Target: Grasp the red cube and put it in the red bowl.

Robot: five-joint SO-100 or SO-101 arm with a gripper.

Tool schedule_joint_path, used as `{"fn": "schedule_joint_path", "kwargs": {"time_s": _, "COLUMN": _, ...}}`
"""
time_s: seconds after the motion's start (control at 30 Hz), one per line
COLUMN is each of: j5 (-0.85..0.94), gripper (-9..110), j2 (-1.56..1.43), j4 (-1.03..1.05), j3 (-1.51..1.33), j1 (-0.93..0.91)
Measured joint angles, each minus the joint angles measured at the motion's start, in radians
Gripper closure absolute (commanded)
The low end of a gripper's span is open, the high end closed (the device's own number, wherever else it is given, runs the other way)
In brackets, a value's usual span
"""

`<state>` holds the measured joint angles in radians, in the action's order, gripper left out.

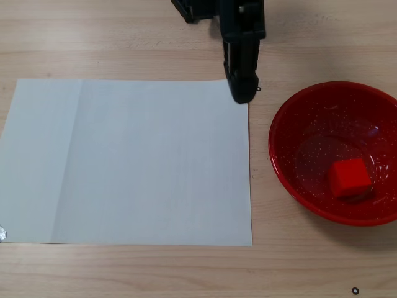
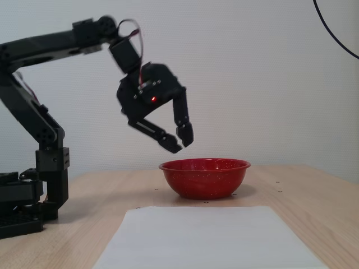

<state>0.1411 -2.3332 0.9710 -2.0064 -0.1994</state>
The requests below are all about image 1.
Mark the grey tape piece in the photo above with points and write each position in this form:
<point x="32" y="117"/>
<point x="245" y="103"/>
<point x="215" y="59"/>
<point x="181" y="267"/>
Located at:
<point x="2" y="233"/>

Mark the red cube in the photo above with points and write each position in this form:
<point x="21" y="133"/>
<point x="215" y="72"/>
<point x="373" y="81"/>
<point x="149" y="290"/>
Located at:
<point x="349" y="178"/>

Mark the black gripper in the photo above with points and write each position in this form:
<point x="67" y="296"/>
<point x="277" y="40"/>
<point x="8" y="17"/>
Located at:
<point x="242" y="62"/>

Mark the white paper sheet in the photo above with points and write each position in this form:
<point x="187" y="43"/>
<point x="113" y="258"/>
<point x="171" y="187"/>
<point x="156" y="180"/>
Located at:
<point x="124" y="161"/>

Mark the red speckled bowl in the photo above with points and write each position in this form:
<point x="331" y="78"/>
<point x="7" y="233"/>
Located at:
<point x="307" y="133"/>

